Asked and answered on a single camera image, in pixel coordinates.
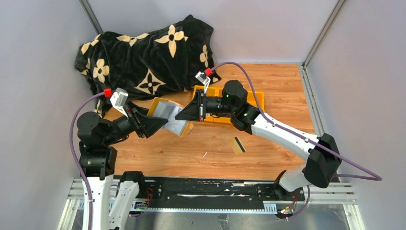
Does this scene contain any silver credit card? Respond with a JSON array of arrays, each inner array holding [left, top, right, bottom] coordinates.
[[163, 106, 190, 137]]

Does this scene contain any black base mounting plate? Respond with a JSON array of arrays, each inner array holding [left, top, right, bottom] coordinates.
[[137, 177, 305, 210]]

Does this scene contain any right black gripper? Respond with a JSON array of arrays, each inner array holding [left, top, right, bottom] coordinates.
[[176, 89, 237, 122]]

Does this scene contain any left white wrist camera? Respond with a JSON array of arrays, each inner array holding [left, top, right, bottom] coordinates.
[[110, 88, 128, 117]]

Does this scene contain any yellow leather card holder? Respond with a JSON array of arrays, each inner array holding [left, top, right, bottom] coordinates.
[[147, 97, 194, 137]]

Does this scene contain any black floral blanket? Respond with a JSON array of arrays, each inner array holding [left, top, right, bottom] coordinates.
[[74, 15, 215, 101]]

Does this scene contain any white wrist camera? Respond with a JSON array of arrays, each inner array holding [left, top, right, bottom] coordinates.
[[110, 88, 128, 117], [195, 71, 211, 94]]

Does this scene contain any gold card black stripe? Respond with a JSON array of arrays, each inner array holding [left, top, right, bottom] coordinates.
[[229, 137, 246, 155]]

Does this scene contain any aluminium frame rail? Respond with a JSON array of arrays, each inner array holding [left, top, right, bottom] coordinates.
[[68, 172, 365, 230]]

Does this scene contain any yellow three-compartment bin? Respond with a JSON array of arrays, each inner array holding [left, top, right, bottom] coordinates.
[[191, 85, 265, 124]]

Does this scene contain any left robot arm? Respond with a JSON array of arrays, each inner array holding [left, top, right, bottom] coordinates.
[[77, 105, 168, 230]]

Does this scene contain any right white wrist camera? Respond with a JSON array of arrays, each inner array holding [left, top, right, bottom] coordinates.
[[195, 71, 211, 94]]

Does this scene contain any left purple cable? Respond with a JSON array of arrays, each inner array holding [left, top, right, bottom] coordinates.
[[69, 89, 112, 230]]

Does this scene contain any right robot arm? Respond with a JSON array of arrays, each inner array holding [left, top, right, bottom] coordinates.
[[175, 80, 342, 200]]

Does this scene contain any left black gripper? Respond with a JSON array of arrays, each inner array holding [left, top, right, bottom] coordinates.
[[103, 98, 169, 144]]

